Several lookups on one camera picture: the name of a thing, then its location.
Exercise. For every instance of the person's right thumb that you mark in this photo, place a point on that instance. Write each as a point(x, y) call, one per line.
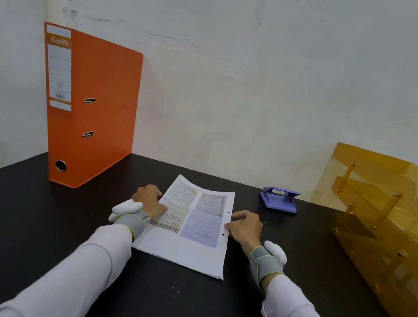
point(232, 227)

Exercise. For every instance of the purple hole punch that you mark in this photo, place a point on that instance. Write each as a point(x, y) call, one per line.
point(280, 199)

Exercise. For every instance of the person's left hand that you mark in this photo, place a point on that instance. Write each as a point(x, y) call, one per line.
point(148, 201)

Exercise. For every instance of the person's left forearm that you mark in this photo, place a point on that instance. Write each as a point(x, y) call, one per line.
point(71, 280)

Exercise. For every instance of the grey wristband with white tracker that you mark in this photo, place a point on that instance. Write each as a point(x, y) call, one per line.
point(267, 262)
point(131, 220)

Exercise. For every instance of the person's left thumb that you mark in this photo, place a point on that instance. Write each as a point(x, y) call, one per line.
point(161, 209)

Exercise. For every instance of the orange lever arch binder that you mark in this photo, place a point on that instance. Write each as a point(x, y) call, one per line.
point(98, 117)

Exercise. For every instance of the white printed paper sheets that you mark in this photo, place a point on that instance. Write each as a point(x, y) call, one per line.
point(190, 239)

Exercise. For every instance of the person's right hand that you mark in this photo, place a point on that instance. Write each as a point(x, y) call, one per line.
point(246, 232)

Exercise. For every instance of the amber acrylic document tray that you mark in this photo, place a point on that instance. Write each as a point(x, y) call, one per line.
point(388, 236)

